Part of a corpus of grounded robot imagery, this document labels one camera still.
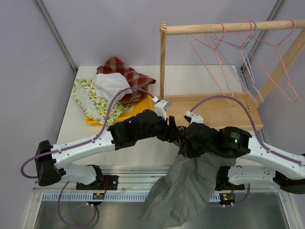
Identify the purple cable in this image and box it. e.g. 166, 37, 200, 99
190, 95, 305, 165
20, 87, 155, 179

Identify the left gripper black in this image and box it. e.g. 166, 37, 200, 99
137, 113, 183, 143

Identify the white skirt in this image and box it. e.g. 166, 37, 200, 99
92, 73, 130, 102

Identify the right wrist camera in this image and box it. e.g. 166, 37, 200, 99
183, 110, 203, 124

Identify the red plaid skirt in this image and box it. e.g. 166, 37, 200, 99
97, 56, 156, 107

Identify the lemon print skirt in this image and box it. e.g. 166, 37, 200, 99
72, 74, 132, 125

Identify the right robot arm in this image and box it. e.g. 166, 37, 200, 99
181, 123, 305, 195

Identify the grey skirt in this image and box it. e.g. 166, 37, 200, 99
141, 153, 236, 229

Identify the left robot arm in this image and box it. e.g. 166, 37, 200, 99
35, 110, 183, 189

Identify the blue hanger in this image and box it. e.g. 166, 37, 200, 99
213, 21, 264, 104

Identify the yellow plastic tray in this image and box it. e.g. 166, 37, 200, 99
73, 83, 153, 126

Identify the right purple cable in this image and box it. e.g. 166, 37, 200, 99
190, 95, 305, 165

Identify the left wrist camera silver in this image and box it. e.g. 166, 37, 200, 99
152, 96, 172, 120

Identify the aluminium rail frame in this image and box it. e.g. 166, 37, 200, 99
33, 130, 296, 203

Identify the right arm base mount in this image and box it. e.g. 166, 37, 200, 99
215, 165, 276, 191

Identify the wooden clothes rack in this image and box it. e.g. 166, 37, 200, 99
160, 20, 305, 131

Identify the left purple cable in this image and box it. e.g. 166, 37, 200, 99
20, 87, 155, 179

